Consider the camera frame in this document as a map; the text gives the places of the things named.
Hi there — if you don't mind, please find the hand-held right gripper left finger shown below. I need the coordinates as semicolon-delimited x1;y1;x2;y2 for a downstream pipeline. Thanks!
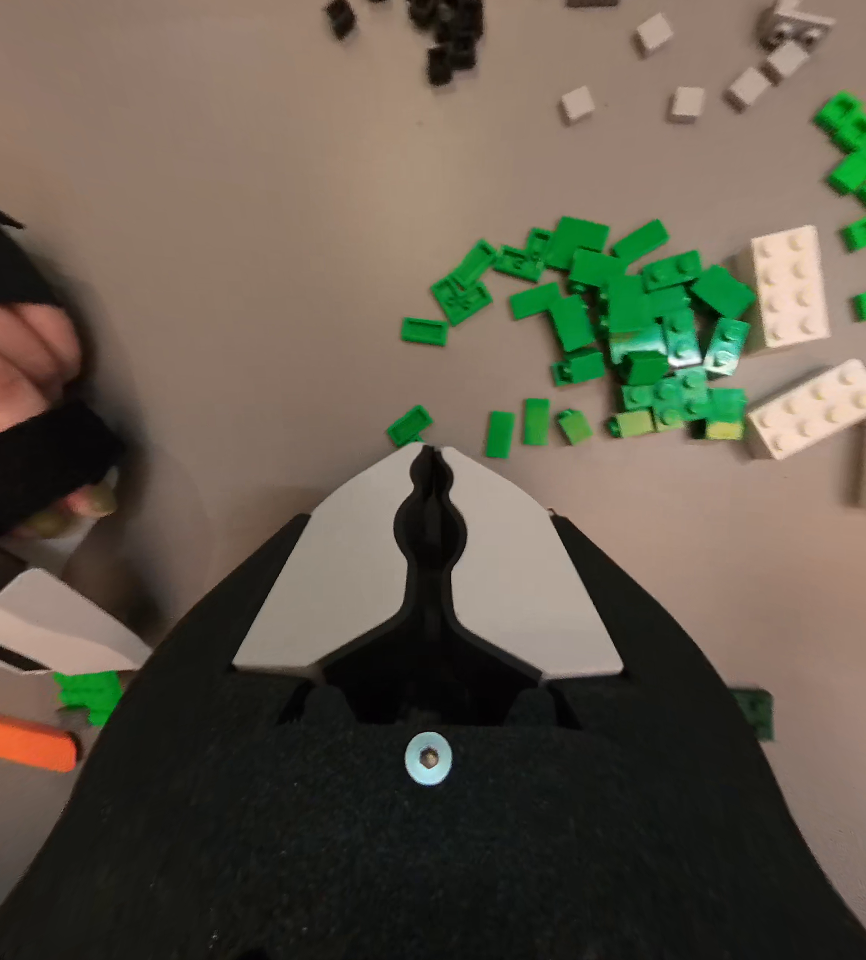
232;442;434;671

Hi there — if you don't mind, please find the bright green square lego plate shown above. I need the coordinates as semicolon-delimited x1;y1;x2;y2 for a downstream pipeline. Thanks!
52;669;124;729

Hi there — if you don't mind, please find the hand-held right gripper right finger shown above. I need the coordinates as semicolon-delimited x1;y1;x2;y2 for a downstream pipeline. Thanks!
431;444;625;681

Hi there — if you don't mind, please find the person's left hand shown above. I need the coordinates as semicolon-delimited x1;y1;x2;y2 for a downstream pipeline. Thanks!
0;302;121;543

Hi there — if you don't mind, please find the dark green lego brick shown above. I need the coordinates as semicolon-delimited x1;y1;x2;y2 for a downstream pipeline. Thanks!
731;687;776;742

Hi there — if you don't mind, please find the group of black lego bricks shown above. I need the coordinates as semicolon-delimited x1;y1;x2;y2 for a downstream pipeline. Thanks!
325;0;486;88

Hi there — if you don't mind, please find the cluster of small green lego plates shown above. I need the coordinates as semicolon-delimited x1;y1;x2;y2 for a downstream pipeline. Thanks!
811;90;866;258

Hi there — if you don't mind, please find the orange brick separator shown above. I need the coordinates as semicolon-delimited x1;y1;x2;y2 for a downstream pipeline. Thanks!
0;707;79;774

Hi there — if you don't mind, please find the group of grey lego bricks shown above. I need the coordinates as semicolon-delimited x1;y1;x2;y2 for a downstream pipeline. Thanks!
559;0;837;126

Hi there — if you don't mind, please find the pile of bright green lego bricks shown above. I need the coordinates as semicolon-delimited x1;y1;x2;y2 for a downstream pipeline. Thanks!
400;216;760;447

